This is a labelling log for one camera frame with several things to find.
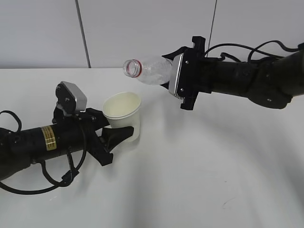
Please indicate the white paper cup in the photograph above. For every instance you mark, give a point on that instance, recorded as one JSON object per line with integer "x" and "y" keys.
{"x": 122, "y": 110}

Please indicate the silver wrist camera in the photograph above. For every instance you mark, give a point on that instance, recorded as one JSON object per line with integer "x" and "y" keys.
{"x": 178, "y": 84}
{"x": 70, "y": 99}

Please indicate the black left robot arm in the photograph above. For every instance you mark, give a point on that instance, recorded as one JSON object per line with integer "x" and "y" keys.
{"x": 20, "y": 149}

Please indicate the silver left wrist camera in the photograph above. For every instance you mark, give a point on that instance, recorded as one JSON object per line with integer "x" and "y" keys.
{"x": 70, "y": 99}

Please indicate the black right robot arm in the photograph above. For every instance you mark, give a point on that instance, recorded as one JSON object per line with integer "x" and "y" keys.
{"x": 268, "y": 80}

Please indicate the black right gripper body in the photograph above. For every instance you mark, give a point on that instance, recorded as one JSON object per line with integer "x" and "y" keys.
{"x": 192, "y": 80}

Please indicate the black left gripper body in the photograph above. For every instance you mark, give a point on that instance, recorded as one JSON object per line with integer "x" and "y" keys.
{"x": 76, "y": 132}

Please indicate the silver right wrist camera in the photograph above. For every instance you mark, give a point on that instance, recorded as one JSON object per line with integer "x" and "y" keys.
{"x": 178, "y": 84}

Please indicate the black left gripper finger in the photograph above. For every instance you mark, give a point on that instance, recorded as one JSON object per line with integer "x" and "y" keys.
{"x": 111, "y": 137}
{"x": 97, "y": 118}

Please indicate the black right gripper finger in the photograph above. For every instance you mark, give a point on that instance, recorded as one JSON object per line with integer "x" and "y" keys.
{"x": 165, "y": 85}
{"x": 180, "y": 51}

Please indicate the clear plastic water bottle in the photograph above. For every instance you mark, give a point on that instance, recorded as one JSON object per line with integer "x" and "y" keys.
{"x": 150, "y": 71}

